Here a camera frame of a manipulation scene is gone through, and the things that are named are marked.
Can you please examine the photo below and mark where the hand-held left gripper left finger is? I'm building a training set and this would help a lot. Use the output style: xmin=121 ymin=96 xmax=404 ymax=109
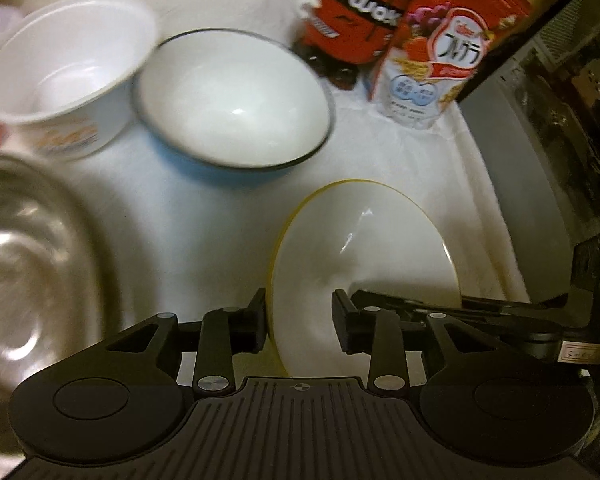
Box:
xmin=105 ymin=287 xmax=271 ymax=396

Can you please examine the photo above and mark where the white textured cloth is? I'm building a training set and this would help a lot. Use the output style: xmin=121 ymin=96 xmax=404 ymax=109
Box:
xmin=0 ymin=0 xmax=537 ymax=461

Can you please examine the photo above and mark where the white plastic cup bowl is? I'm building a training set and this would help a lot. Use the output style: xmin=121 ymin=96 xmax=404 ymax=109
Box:
xmin=0 ymin=0 xmax=160 ymax=161

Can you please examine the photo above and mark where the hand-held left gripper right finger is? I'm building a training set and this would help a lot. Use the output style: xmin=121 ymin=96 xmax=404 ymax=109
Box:
xmin=332 ymin=288 xmax=497 ymax=392

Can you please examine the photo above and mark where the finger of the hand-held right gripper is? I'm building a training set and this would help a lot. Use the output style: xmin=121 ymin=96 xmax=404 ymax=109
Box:
xmin=352 ymin=289 xmax=569 ymax=313
xmin=405 ymin=308 xmax=564 ymax=343

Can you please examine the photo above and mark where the red and white robot toy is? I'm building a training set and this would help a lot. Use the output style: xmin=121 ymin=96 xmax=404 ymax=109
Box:
xmin=292 ymin=0 xmax=443 ymax=92

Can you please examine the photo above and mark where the blue enamel bowl black rim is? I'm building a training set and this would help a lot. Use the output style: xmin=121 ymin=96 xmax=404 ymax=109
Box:
xmin=131 ymin=30 xmax=337 ymax=181

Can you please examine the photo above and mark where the red cereal box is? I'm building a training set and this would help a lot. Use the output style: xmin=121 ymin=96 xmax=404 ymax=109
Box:
xmin=365 ymin=0 xmax=533 ymax=131

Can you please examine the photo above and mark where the dark glass cabinet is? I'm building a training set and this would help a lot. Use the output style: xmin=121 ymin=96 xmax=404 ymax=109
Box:
xmin=457 ymin=0 xmax=600 ymax=311

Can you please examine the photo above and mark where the yellow-rimmed white plate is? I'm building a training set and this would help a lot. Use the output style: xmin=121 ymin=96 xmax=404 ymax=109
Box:
xmin=268 ymin=179 xmax=465 ymax=378

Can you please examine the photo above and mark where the stainless steel bowl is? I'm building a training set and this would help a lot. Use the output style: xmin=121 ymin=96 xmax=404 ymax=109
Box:
xmin=0 ymin=154 xmax=133 ymax=456

